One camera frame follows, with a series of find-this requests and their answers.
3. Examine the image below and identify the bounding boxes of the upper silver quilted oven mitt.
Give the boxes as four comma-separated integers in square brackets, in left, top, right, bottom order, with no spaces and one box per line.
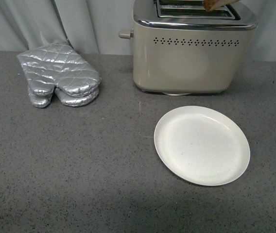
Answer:
[17,42,101,97]

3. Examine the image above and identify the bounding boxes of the grey curtain backdrop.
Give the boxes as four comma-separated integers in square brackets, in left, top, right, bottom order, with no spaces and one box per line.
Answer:
[0,0,276,61]

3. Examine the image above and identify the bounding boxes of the brown bread slice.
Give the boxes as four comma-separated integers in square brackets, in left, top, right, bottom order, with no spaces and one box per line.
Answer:
[202,0,239,12]

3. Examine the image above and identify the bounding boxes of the white round plate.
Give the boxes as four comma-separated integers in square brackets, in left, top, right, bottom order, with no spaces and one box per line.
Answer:
[154,106,250,186]

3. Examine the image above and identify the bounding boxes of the beige two-slot toaster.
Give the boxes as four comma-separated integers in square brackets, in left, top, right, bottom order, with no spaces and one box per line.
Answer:
[119,0,258,95]

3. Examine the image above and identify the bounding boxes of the silver quilted oven mitt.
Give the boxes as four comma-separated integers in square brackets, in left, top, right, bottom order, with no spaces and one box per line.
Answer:
[17,42,101,97]
[28,87,99,108]

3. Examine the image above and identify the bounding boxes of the lower silver quilted oven mitt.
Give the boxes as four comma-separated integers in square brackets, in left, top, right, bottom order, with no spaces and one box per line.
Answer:
[28,87,99,108]

